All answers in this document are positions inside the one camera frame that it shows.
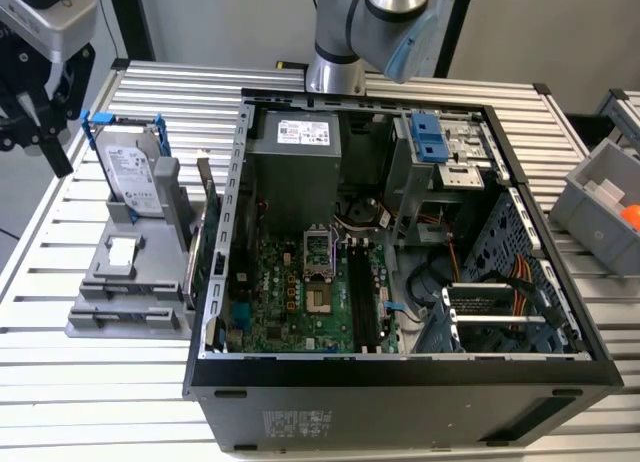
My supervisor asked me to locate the green motherboard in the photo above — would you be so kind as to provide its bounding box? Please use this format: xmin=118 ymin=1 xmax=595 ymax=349
xmin=222 ymin=231 xmax=401 ymax=356

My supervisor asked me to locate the grey metal side table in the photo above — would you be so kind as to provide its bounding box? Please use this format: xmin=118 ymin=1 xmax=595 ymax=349
xmin=594 ymin=87 xmax=640 ymax=148

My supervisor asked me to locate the red yellow wire bundle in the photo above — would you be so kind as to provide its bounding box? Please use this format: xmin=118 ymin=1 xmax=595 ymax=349
xmin=499 ymin=254 xmax=534 ymax=318

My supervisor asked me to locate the black frame post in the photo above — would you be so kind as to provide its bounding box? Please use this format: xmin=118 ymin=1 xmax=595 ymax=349
xmin=433 ymin=0 xmax=479 ymax=78
xmin=104 ymin=0 xmax=156 ymax=63

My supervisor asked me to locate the CPU socket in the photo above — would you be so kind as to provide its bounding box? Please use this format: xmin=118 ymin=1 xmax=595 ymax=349
xmin=305 ymin=280 xmax=335 ymax=316

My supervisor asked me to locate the locking lever wire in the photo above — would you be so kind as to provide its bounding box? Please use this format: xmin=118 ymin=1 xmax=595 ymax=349
xmin=330 ymin=230 xmax=346 ymax=279

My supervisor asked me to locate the round black speaker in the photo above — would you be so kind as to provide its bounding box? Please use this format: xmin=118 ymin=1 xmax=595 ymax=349
xmin=344 ymin=196 xmax=381 ymax=228

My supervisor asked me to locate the grey parts rack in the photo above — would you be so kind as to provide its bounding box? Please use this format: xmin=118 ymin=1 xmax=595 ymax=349
xmin=66 ymin=156 xmax=209 ymax=339

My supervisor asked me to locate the grey plastic bin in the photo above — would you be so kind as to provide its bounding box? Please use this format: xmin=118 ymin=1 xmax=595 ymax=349
xmin=548 ymin=137 xmax=640 ymax=279

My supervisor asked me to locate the metal socket cover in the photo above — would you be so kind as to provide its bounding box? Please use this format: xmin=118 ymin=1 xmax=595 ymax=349
xmin=302 ymin=225 xmax=335 ymax=279

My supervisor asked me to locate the black RAM slot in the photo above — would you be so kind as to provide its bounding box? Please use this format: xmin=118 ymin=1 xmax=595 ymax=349
xmin=347 ymin=237 xmax=371 ymax=354

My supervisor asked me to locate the white box in bin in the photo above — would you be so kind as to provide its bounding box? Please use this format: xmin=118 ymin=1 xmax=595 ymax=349
xmin=582 ymin=177 xmax=626 ymax=206

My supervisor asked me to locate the grey power supply unit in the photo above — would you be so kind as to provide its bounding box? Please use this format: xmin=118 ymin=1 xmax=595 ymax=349
xmin=244 ymin=109 xmax=344 ymax=233

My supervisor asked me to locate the orange ball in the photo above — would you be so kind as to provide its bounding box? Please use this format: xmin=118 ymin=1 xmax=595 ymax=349
xmin=618 ymin=204 xmax=640 ymax=231

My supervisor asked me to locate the silver CPU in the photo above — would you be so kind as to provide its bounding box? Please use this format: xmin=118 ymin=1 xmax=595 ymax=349
xmin=107 ymin=237 xmax=137 ymax=268

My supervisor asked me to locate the grey disk bay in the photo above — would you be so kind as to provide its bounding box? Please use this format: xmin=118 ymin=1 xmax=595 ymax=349
xmin=414 ymin=276 xmax=571 ymax=356

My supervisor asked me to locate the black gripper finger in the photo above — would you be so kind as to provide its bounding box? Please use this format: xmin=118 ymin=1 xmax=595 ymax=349
xmin=42 ymin=131 xmax=75 ymax=179

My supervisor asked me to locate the black PC case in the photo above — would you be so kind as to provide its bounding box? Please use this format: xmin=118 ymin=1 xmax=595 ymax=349
xmin=182 ymin=86 xmax=625 ymax=453

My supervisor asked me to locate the hard disk in blue carrier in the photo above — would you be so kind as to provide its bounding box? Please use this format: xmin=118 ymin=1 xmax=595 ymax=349
xmin=79 ymin=109 xmax=174 ymax=223

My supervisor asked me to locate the black RAM stick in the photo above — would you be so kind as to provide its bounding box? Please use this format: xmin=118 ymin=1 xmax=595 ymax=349
xmin=74 ymin=308 xmax=179 ymax=320

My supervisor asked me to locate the green graphics card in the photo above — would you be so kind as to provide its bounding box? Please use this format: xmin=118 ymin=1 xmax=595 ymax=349
xmin=182 ymin=156 xmax=224 ymax=311

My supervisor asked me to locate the blue plastic drive latch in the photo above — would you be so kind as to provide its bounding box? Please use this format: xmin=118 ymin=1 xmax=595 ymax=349
xmin=408 ymin=110 xmax=449 ymax=166

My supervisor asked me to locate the black looped cable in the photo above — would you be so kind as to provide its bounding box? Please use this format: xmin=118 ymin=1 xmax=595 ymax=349
xmin=407 ymin=261 xmax=446 ymax=313

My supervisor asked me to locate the orange wire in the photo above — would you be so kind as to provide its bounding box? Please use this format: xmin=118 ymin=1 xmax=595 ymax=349
xmin=418 ymin=209 xmax=461 ymax=283

